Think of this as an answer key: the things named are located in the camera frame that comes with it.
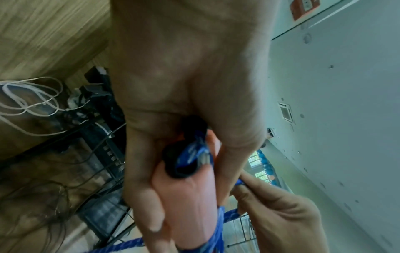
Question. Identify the person's left hand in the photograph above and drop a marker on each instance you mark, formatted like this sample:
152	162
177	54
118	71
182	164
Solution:
193	61

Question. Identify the person's right hand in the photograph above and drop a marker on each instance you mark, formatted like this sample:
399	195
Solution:
287	222

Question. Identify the red alarm box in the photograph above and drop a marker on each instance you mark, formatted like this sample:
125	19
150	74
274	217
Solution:
304	8

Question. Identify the white ceiling vent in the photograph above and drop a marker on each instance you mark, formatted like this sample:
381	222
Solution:
287	112

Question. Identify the black glossy low table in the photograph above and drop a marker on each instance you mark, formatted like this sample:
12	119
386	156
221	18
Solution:
93	134

